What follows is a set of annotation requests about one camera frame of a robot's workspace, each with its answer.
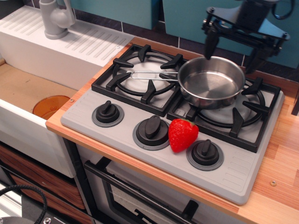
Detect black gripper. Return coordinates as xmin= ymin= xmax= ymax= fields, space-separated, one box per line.
xmin=202 ymin=6 xmax=291 ymax=74

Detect stainless steel pot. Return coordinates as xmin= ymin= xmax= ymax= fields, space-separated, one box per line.
xmin=131 ymin=56 xmax=246 ymax=110

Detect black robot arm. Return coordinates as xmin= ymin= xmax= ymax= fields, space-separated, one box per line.
xmin=202 ymin=0 xmax=295 ymax=74

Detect red plastic strawberry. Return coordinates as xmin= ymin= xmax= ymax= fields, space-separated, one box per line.
xmin=168 ymin=119 xmax=199 ymax=153

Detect black right stove knob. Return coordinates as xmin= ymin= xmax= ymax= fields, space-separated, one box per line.
xmin=186 ymin=139 xmax=224 ymax=171

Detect black stove knob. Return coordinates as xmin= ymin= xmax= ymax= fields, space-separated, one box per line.
xmin=133 ymin=115 xmax=169 ymax=151
xmin=186 ymin=139 xmax=224 ymax=171
xmin=92 ymin=100 xmax=124 ymax=128

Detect grey toy stove top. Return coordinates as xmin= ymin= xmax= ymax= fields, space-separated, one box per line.
xmin=61 ymin=45 xmax=285 ymax=204

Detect black middle stove knob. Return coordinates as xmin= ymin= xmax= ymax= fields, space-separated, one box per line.
xmin=133 ymin=115 xmax=169 ymax=151

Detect black left stove knob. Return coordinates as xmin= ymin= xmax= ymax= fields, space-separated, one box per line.
xmin=92 ymin=100 xmax=124 ymax=128

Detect black right burner grate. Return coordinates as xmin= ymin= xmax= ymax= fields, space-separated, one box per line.
xmin=167 ymin=77 xmax=281 ymax=153

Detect black burner grate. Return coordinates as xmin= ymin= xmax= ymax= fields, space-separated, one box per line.
xmin=92 ymin=44 xmax=187 ymax=116
xmin=167 ymin=77 xmax=281 ymax=153

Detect black left burner grate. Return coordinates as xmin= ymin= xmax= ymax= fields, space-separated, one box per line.
xmin=92 ymin=44 xmax=187 ymax=116

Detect grey toy faucet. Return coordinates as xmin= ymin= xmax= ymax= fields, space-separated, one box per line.
xmin=39 ymin=0 xmax=76 ymax=40

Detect orange plastic bowl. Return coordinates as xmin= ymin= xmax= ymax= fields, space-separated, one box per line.
xmin=32 ymin=95 xmax=70 ymax=120

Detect white toy sink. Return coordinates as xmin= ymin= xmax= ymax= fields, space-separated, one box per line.
xmin=0 ymin=6 xmax=133 ymax=178

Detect wood drawer fronts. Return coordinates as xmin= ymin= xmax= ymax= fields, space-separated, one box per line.
xmin=0 ymin=142 xmax=92 ymax=224

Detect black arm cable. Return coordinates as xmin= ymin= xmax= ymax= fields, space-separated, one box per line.
xmin=272 ymin=0 xmax=295 ymax=21

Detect oven door with black handle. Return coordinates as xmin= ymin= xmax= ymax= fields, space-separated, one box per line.
xmin=84 ymin=157 xmax=240 ymax=224

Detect black braided cable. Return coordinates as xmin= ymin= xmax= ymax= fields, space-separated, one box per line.
xmin=0 ymin=184 xmax=48 ymax=224

